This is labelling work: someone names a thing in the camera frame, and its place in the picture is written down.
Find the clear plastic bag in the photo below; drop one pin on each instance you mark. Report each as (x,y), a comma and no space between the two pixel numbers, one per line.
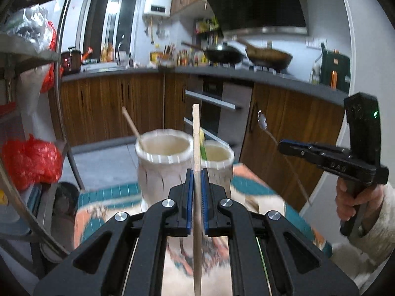
(31,24)

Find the person's right forearm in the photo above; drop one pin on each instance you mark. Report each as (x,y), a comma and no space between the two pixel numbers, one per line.
(379,240)

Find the dark green air fryer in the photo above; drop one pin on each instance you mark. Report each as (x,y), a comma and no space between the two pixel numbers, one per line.
(338,64)

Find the steel kitchen faucet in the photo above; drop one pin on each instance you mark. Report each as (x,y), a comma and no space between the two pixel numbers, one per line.
(120,49)

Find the kitchen window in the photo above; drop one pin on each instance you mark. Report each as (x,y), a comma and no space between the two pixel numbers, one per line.
(105,15)

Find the metal shelf rack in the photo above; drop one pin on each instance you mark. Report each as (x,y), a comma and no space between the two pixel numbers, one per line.
(27,47)

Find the white ceramic double utensil holder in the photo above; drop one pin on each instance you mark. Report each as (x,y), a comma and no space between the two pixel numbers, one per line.
(151,175)

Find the white wall outlet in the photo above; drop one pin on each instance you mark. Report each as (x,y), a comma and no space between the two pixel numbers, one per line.
(315,43)

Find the row of condiment bottles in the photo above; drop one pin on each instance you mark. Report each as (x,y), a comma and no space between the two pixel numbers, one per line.
(189,58)

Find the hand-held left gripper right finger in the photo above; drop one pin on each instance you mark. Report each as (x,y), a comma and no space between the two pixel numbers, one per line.
(205,205)

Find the wooden chopstick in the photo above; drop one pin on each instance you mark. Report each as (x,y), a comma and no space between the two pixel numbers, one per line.
(131,123)
(196,135)

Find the person's right hand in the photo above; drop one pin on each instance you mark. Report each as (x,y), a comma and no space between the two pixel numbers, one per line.
(343,202)

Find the black range hood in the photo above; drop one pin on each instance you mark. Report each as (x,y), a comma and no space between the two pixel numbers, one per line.
(256,3)

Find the hanging red plastic bag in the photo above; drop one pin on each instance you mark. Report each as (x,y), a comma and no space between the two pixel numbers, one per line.
(49,78)

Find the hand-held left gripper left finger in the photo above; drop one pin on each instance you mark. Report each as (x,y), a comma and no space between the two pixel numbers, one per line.
(189,205)

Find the grey round container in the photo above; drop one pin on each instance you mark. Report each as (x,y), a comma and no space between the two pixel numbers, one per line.
(66,209)

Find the black wok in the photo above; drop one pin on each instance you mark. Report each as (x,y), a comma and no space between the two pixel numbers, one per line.
(223,55)

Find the built-in oven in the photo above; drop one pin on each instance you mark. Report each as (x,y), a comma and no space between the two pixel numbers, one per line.
(213,98)

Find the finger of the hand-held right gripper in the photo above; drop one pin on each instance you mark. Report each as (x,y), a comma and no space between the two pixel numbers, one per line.
(296,149)

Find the teal and cream printed tablecloth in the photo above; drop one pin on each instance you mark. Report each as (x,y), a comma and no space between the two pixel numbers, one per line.
(105,195)

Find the wooden lower cabinets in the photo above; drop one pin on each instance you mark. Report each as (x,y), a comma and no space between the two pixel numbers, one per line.
(101,108)

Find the yellow oil bottle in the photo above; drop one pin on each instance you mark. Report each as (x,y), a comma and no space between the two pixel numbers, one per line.
(155,56)

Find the brown wok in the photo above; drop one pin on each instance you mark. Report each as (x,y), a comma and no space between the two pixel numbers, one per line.
(268,58)

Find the grey kitchen countertop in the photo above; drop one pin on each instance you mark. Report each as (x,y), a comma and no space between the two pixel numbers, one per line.
(123,71)

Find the crumpled red plastic bag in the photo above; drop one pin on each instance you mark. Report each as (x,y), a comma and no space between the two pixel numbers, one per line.
(31,160)

